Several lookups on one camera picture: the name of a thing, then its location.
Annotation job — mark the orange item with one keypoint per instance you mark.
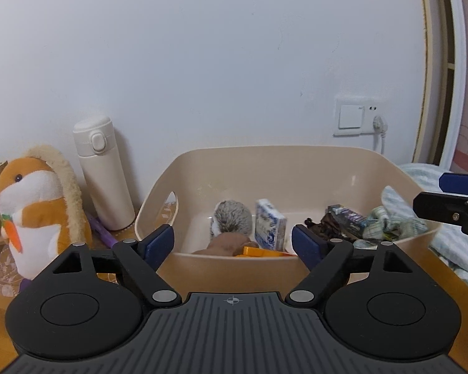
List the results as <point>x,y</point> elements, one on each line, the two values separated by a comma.
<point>257,253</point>

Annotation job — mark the white thermos bottle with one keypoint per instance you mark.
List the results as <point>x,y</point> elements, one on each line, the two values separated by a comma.
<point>101,179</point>

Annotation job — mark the pale striped blanket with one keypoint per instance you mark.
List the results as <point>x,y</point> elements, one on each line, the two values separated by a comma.
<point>452,249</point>

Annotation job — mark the patterned brown mat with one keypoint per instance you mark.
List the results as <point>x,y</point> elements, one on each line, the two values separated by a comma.
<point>4,276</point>

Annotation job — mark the green checked cloth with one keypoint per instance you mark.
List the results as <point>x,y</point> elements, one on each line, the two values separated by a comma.
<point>394,222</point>

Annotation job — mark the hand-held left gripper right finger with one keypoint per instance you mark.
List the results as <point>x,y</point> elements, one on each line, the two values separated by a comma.
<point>306,243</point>

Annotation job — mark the dark brown patterned cloth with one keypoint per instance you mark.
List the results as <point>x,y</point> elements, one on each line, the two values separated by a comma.
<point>323,228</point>

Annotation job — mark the purple stick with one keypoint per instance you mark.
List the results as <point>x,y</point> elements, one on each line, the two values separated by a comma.
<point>101,230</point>

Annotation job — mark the blue white tissue packet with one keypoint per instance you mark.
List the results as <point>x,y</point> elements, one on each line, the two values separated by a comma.
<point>271,224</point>

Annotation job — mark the grey furry plush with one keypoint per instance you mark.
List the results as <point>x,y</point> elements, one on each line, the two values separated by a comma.
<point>234,218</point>

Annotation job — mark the dark printed box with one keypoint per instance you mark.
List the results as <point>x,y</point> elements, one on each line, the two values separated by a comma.
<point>349,218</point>

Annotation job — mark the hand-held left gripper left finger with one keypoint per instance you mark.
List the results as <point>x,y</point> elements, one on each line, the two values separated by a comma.
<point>160,243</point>

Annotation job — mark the beige plastic container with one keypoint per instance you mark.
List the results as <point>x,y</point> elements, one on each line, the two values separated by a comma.
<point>265,167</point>

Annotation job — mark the orange white hamster plush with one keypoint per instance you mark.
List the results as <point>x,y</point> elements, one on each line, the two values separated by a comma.
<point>35,210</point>

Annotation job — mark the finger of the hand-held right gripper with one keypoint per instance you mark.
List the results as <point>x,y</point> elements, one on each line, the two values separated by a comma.
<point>462,184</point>
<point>440,206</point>

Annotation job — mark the white wall switch socket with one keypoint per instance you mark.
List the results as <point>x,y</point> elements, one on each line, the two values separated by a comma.
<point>351,117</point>

